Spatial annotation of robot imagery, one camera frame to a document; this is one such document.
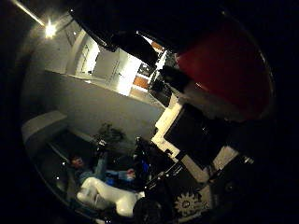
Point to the green potted plant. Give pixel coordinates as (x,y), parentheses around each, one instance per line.
(109,134)

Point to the red spray bottle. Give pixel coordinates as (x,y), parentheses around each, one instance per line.
(230,68)

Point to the person in blue shirt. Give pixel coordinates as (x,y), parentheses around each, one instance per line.
(90,169)

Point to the white cabinet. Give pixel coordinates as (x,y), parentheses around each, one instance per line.
(120,70)

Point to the bright ceiling lamp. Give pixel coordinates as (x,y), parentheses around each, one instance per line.
(49,30)

